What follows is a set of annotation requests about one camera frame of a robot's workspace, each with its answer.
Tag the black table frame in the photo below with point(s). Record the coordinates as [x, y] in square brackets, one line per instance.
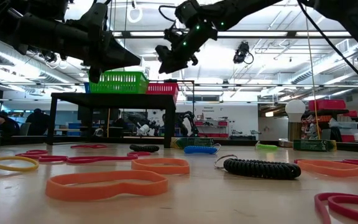
[26, 140]

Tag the black overhead light bar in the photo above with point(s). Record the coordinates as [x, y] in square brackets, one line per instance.
[244, 33]

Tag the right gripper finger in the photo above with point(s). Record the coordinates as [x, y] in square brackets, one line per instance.
[169, 63]
[176, 68]

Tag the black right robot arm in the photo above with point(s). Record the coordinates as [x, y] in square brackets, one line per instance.
[244, 9]

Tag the black perforated metal riser shelf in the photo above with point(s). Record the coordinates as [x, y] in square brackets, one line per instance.
[113, 101]

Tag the yellow rubber band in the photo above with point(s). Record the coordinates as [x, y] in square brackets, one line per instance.
[26, 169]

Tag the table lamp with white bulb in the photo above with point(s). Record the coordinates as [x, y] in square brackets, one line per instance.
[295, 110]

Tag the orange rubber band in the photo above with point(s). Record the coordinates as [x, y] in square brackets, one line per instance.
[160, 170]
[331, 171]
[73, 192]

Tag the black ceiling camera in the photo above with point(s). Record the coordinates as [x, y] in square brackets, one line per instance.
[240, 54]
[51, 57]

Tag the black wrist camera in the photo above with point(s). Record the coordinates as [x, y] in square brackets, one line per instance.
[163, 53]
[96, 17]

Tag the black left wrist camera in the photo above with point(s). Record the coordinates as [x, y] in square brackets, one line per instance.
[96, 17]

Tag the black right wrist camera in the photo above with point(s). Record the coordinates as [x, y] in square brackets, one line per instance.
[163, 53]

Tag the red plastic basket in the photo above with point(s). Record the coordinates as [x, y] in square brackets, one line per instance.
[163, 88]

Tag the red storage bins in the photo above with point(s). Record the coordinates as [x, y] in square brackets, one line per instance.
[326, 105]

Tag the person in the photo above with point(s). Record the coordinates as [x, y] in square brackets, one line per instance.
[37, 121]
[6, 126]

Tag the black background robot arm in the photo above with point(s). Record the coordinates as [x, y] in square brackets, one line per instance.
[186, 123]

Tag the white round background object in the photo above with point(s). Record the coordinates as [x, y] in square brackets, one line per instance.
[143, 130]

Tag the long red rubber band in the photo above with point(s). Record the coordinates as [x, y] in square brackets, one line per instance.
[98, 160]

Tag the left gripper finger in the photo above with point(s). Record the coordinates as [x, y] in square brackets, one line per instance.
[120, 51]
[117, 63]

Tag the green plastic basket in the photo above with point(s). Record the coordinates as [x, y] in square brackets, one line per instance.
[123, 82]

